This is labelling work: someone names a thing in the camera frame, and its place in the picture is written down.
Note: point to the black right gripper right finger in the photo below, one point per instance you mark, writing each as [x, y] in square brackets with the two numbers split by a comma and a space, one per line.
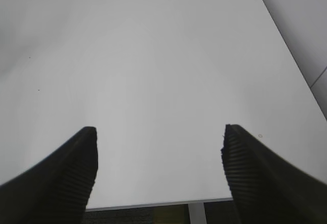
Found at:
[265, 188]

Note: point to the white table leg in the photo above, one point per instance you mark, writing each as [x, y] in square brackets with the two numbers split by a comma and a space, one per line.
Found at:
[197, 213]

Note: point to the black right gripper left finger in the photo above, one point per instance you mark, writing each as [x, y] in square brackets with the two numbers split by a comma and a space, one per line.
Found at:
[57, 189]

